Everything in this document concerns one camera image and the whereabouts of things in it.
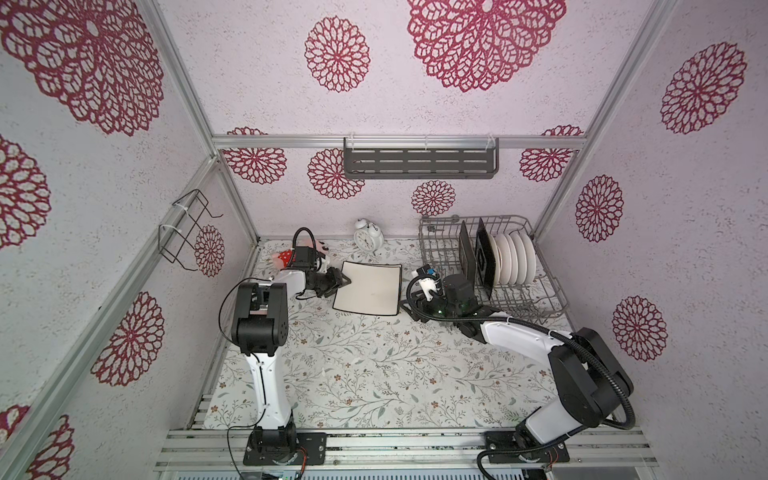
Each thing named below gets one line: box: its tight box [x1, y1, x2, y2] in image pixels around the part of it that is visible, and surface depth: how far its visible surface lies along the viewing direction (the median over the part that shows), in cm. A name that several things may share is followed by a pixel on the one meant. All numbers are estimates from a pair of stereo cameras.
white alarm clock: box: [353, 219, 384, 252], surface depth 112 cm
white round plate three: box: [510, 231, 527, 286], surface depth 97 cm
